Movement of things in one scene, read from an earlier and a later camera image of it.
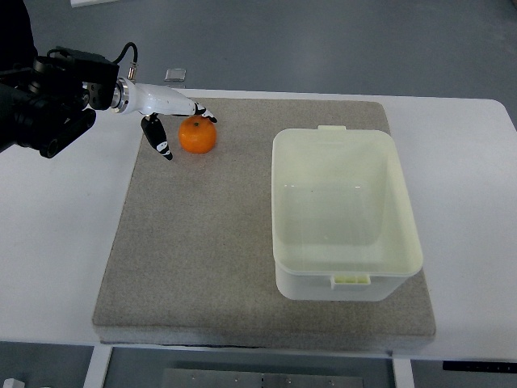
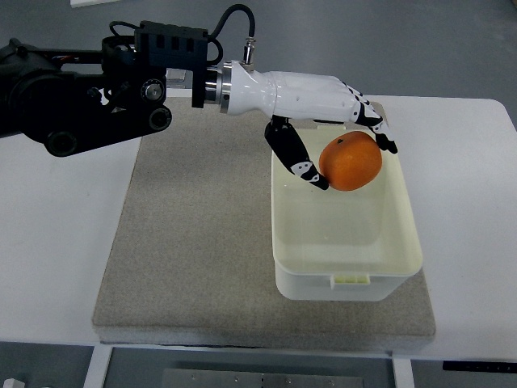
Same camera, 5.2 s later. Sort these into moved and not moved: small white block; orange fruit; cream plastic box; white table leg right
Moved: orange fruit
Not moved: cream plastic box; white table leg right; small white block
